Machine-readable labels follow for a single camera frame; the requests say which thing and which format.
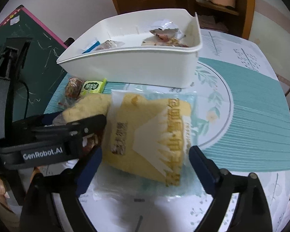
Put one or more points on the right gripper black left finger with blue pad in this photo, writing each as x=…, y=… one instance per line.
x=39, y=211

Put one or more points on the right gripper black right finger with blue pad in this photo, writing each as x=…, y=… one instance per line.
x=251, y=212

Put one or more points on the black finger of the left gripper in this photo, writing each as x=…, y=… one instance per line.
x=88, y=126

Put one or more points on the clear bag of crackers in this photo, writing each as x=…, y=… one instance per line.
x=85, y=107

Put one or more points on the green small snack packet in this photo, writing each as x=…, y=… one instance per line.
x=92, y=87

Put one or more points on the small red candy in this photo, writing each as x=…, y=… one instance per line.
x=73, y=87

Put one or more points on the yellow cake bread package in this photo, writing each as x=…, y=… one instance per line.
x=145, y=146

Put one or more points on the red brown snack packet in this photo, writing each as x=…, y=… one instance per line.
x=109, y=44

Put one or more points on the blue small candy packet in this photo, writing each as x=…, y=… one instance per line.
x=91, y=46

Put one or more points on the white plastic storage bin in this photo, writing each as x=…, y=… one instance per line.
x=134, y=63

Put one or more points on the grey white printed snack bag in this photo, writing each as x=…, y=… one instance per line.
x=165, y=33

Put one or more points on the person's left hand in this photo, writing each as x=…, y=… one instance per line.
x=10, y=210

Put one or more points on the patterned teal white tablecloth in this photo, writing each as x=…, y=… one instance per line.
x=242, y=123

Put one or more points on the wooden corner shelf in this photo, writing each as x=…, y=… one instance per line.
x=230, y=16

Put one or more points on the green chalkboard pink frame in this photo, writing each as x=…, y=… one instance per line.
x=40, y=75

